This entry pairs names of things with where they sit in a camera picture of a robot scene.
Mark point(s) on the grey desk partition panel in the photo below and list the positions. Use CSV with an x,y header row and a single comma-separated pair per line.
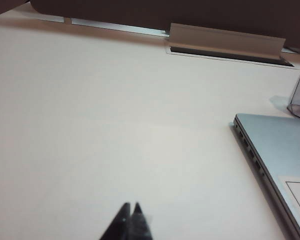
x,y
165,10

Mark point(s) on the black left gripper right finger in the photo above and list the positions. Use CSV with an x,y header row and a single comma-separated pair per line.
x,y
140,225

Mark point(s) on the silver Dell laptop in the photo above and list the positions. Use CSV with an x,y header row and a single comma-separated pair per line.
x,y
285,150

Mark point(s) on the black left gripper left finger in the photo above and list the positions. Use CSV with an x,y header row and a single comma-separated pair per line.
x,y
120,225

